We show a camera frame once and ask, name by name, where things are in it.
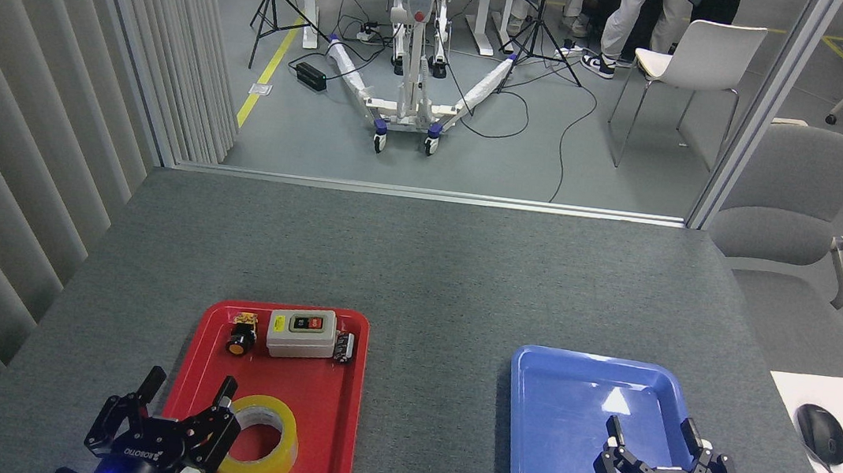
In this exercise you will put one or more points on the white power strip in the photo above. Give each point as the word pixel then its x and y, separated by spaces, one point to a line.
pixel 367 34

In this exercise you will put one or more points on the black computer mouse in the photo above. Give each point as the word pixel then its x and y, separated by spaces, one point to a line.
pixel 821 433

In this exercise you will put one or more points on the red plastic tray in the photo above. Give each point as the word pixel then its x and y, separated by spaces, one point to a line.
pixel 325 416

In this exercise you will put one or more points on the person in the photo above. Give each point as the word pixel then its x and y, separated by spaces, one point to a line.
pixel 632 22

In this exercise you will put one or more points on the grey two-button switch box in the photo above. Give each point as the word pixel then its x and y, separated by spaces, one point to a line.
pixel 298 341

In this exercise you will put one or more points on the grey office chair with armrest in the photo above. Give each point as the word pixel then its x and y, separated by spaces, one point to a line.
pixel 784 190

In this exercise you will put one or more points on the white plastic chair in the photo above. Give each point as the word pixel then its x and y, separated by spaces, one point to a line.
pixel 708 55

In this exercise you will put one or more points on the black yellow push button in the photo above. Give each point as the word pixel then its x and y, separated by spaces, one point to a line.
pixel 241 343

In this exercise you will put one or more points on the small black terminal block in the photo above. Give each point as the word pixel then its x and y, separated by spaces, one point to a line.
pixel 344 347

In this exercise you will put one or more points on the grey ribbed partition panel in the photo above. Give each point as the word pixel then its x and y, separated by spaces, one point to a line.
pixel 4 141

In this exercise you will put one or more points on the white stand on wheels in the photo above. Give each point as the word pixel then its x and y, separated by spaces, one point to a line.
pixel 415 45

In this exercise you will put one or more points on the yellow tape roll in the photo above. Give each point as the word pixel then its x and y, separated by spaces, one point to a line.
pixel 268 465

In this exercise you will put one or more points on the silver post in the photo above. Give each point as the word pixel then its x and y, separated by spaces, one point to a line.
pixel 761 109

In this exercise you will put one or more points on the black tripod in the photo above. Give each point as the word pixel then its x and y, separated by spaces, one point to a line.
pixel 268 5
pixel 540 28

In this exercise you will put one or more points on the blue plastic tray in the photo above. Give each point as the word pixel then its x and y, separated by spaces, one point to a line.
pixel 557 442

